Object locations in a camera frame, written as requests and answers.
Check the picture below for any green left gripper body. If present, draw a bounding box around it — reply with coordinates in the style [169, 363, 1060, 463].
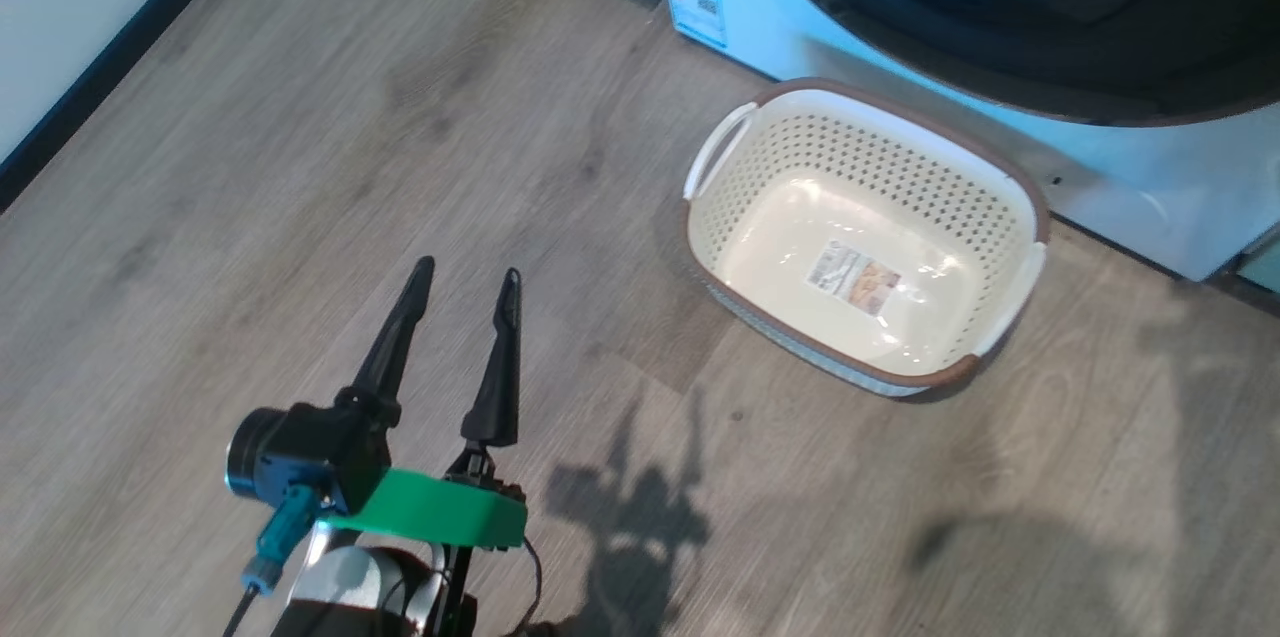
[320, 447, 529, 551]

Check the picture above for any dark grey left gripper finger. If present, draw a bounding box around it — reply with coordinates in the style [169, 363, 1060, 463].
[460, 267, 524, 450]
[335, 255, 437, 428]

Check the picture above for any round dark washing machine door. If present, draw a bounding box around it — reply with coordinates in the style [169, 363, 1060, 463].
[735, 0, 1280, 128]

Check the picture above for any white front-load washing machine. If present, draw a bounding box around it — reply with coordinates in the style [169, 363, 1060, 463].
[650, 0, 1280, 283]

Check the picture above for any cream perforated laundry basket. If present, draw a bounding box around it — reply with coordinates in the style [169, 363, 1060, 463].
[683, 77, 1051, 400]

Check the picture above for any printed basket label sticker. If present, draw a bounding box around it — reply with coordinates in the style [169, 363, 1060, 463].
[805, 242, 901, 316]

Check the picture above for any black baseboard strip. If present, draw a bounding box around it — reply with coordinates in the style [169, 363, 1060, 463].
[0, 0, 266, 213]

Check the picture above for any blue white energy label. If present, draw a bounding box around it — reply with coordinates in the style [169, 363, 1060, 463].
[663, 0, 729, 50]

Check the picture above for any round white filter cover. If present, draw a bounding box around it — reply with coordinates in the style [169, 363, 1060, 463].
[1050, 172, 1176, 238]

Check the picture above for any thin black looped cable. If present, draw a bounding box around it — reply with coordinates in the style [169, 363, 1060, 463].
[515, 537, 546, 633]

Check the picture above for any teal cable connector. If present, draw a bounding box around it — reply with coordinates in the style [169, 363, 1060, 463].
[240, 482, 336, 596]

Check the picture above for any thin black camera cable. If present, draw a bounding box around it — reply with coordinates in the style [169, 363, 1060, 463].
[220, 582, 263, 637]

